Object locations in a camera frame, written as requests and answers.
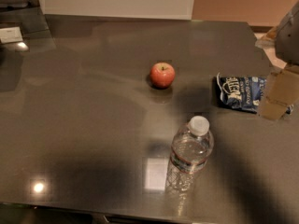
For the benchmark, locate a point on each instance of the clear plastic water bottle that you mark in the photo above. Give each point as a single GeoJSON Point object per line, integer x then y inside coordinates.
{"type": "Point", "coordinates": [190, 149]}

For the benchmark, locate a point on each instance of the red apple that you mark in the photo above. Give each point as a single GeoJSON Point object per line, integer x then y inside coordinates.
{"type": "Point", "coordinates": [162, 75]}

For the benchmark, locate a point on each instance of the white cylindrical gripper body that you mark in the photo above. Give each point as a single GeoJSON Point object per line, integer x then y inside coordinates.
{"type": "Point", "coordinates": [288, 39]}

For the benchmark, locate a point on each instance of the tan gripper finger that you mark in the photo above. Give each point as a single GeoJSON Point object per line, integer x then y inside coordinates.
{"type": "Point", "coordinates": [281, 91]}

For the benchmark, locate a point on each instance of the white label card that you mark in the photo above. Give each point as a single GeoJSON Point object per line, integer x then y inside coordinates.
{"type": "Point", "coordinates": [10, 35]}

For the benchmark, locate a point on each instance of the blue potato chip bag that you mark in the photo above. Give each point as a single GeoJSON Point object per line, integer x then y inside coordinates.
{"type": "Point", "coordinates": [243, 93]}

